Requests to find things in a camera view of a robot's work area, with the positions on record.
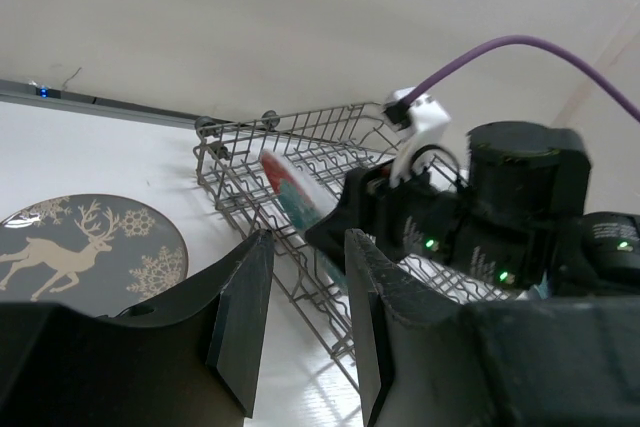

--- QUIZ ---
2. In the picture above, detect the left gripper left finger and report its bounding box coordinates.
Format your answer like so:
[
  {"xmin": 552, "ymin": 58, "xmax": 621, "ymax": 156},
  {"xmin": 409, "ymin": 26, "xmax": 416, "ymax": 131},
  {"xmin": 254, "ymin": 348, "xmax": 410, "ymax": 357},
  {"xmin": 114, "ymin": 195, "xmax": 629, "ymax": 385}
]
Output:
[{"xmin": 108, "ymin": 230, "xmax": 274, "ymax": 418}]

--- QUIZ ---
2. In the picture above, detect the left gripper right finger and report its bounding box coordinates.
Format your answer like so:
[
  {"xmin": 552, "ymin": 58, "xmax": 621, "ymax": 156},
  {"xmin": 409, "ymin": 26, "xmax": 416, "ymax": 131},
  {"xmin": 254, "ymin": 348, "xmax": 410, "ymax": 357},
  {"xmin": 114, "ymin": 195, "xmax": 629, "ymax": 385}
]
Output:
[{"xmin": 345, "ymin": 230, "xmax": 480, "ymax": 426}]

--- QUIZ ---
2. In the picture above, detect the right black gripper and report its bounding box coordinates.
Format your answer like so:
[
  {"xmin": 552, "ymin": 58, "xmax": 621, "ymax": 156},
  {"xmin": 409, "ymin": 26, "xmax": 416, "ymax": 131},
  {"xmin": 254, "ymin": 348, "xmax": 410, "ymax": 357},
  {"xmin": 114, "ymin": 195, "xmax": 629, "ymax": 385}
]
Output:
[{"xmin": 305, "ymin": 166, "xmax": 465, "ymax": 267}]

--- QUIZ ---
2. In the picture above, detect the red plate with teal flower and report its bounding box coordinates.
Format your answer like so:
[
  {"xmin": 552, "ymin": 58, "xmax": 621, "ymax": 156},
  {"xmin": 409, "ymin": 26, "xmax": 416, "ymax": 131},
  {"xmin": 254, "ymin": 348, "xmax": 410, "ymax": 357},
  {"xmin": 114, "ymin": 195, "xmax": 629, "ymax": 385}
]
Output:
[{"xmin": 259, "ymin": 150, "xmax": 346, "ymax": 288}]

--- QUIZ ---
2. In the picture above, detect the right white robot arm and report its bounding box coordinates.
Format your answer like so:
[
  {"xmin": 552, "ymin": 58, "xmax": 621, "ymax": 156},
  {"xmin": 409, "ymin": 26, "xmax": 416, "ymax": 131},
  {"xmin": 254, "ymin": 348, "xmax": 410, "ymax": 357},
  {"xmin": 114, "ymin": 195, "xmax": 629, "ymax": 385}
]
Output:
[{"xmin": 306, "ymin": 121, "xmax": 639, "ymax": 296}]

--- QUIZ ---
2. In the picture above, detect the grey plate with deer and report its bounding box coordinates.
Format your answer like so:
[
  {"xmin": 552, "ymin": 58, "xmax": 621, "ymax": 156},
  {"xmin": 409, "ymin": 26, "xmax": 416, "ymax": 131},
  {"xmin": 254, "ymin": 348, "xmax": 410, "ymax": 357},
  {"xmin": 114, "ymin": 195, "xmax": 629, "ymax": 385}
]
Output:
[{"xmin": 1, "ymin": 194, "xmax": 189, "ymax": 316}]

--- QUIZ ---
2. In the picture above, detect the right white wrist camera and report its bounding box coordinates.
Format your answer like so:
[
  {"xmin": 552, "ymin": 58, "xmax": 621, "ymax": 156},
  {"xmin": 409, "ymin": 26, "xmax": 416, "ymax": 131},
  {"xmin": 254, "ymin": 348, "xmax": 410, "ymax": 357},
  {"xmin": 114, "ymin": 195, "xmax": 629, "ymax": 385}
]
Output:
[{"xmin": 381, "ymin": 88, "xmax": 451, "ymax": 188}]

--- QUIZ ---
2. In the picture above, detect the grey wire dish rack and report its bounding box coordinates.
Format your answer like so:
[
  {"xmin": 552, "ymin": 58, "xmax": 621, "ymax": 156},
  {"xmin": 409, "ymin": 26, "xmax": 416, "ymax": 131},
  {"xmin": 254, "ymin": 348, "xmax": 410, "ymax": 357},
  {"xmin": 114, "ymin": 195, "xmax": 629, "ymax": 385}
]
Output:
[{"xmin": 192, "ymin": 101, "xmax": 501, "ymax": 363}]

